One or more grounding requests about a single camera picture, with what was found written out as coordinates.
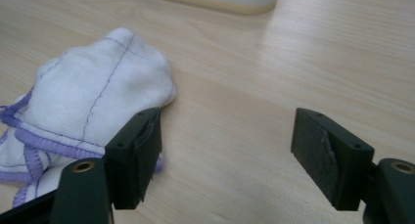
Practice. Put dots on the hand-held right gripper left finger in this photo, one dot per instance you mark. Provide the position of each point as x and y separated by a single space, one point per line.
130 158

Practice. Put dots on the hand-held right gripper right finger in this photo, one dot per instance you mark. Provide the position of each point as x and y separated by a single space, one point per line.
329 158

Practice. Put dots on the white towel with purple trim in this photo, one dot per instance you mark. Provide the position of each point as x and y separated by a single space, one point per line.
91 97

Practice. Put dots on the white towel rack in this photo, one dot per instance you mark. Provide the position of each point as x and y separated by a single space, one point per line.
225 0

